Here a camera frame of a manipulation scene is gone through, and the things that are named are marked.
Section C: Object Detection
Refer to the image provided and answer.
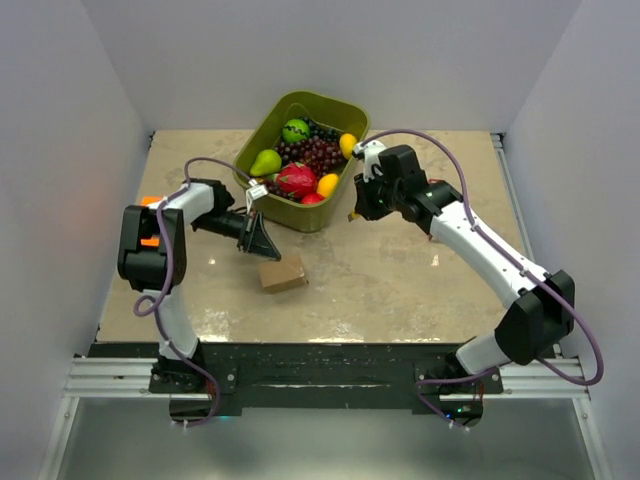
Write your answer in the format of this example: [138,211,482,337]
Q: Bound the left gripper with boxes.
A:
[195,208,281,260]

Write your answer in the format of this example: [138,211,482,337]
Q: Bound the brown cardboard express box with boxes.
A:
[258,254,308,294]

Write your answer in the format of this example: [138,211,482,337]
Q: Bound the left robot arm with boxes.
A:
[117,179,281,392]

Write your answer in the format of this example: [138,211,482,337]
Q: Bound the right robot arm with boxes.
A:
[353,141,575,393]

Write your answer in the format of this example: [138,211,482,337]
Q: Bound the orange plastic box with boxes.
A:
[139,196,164,248]

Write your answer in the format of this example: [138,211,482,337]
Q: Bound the orange yellow mango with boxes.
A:
[316,173,340,198]

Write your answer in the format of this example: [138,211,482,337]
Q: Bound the red apple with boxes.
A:
[300,193,325,205]

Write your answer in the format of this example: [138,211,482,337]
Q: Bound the red rectangular carton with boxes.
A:
[426,179,449,241]

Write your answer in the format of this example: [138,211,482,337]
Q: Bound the yellow lemon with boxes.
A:
[339,133,358,160]

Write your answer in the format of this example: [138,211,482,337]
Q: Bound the red dragon fruit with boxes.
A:
[276,162,317,199]

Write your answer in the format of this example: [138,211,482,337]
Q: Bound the purple grape bunch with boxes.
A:
[253,137,347,201]

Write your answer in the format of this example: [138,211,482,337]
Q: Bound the green pear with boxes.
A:
[249,149,282,177]

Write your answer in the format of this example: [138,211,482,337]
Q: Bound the dark black grape bunch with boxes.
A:
[300,117,341,142]

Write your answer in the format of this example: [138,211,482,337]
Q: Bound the green striped ball fruit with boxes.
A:
[281,119,310,144]

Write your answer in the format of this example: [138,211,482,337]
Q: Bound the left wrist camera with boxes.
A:
[245,179,269,212]

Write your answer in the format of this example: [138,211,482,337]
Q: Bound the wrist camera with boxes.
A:
[245,179,269,212]
[352,140,386,183]

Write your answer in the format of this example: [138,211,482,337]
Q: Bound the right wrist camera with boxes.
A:
[352,140,386,183]

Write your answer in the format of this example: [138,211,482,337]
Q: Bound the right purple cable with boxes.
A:
[354,128,605,434]

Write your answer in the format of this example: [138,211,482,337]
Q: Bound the purple cable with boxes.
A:
[132,157,261,429]
[354,128,605,434]

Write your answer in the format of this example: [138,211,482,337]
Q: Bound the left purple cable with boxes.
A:
[132,157,261,429]

